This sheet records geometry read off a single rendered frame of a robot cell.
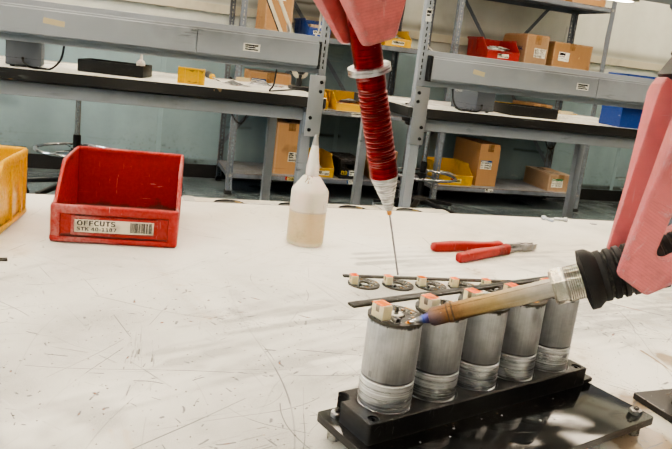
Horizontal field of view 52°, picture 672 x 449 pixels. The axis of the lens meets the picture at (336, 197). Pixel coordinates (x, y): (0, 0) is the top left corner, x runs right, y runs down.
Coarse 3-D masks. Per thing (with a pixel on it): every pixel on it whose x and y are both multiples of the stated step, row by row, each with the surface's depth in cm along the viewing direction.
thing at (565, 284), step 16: (560, 272) 28; (576, 272) 28; (512, 288) 29; (528, 288) 28; (544, 288) 28; (560, 288) 28; (576, 288) 28; (448, 304) 29; (464, 304) 29; (480, 304) 29; (496, 304) 29; (512, 304) 28; (432, 320) 29; (448, 320) 29
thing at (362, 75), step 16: (352, 32) 24; (352, 48) 25; (368, 48) 24; (368, 64) 25; (384, 64) 25; (368, 80) 25; (384, 80) 25; (368, 96) 25; (384, 96) 25; (368, 112) 25; (384, 112) 26; (368, 128) 26; (384, 128) 26; (368, 144) 26; (384, 144) 26; (368, 160) 27; (384, 160) 26; (384, 176) 26
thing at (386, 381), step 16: (368, 320) 30; (368, 336) 30; (384, 336) 30; (400, 336) 30; (416, 336) 30; (368, 352) 30; (384, 352) 30; (400, 352) 30; (416, 352) 30; (368, 368) 30; (384, 368) 30; (400, 368) 30; (368, 384) 30; (384, 384) 30; (400, 384) 30; (368, 400) 30; (384, 400) 30; (400, 400) 30
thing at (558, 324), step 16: (560, 304) 36; (576, 304) 36; (544, 320) 36; (560, 320) 36; (544, 336) 36; (560, 336) 36; (544, 352) 36; (560, 352) 36; (544, 368) 37; (560, 368) 37
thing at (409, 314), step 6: (402, 306) 32; (402, 312) 31; (408, 312) 31; (414, 312) 31; (372, 318) 30; (396, 318) 30; (402, 318) 30; (408, 318) 30; (384, 324) 29; (390, 324) 29; (396, 324) 29; (402, 324) 30; (408, 324) 30; (414, 324) 30; (420, 324) 30
